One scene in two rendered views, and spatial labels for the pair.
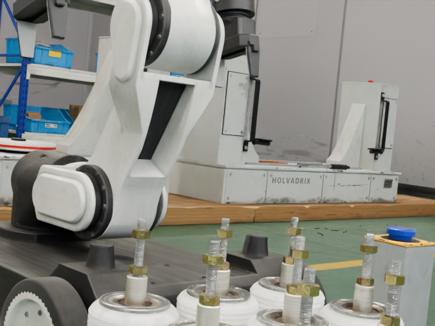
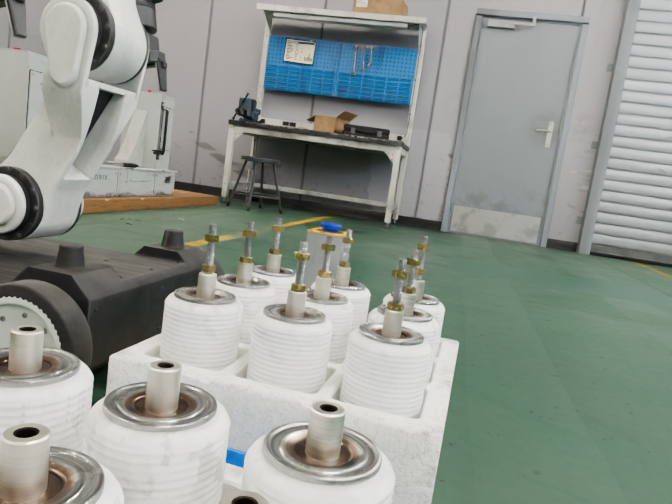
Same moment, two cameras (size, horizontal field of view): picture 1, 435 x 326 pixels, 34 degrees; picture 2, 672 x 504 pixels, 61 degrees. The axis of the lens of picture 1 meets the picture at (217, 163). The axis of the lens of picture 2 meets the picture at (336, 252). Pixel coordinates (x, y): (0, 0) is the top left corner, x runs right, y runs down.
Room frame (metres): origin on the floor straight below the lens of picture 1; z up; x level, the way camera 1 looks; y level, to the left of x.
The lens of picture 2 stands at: (0.08, 0.35, 0.43)
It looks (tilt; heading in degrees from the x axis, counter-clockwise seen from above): 8 degrees down; 325
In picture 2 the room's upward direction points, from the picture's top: 8 degrees clockwise
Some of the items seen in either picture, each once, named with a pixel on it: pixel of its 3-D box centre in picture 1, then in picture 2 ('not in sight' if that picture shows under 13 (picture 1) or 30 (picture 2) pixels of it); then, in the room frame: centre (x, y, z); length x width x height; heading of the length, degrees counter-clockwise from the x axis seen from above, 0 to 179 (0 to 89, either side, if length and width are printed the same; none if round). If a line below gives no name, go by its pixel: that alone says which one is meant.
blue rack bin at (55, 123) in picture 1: (35, 119); not in sight; (5.82, 1.52, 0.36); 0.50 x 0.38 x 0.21; 45
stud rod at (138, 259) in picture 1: (139, 253); (210, 254); (0.74, 0.07, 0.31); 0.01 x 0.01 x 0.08
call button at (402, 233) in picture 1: (400, 235); (330, 228); (0.98, -0.26, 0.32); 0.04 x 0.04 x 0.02
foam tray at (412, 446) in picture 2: not in sight; (306, 406); (0.73, -0.09, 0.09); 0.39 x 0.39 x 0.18; 41
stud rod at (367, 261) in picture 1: (366, 266); (346, 253); (0.81, -0.18, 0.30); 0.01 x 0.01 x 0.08
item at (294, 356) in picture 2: not in sight; (284, 386); (0.65, 0.00, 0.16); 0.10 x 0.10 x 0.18
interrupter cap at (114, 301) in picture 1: (134, 303); (205, 296); (0.74, 0.07, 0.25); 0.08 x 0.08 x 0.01
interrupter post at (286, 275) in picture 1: (289, 275); (273, 263); (0.90, -0.10, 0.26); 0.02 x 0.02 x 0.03
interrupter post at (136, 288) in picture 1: (136, 291); (206, 286); (0.74, 0.07, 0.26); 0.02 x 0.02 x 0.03
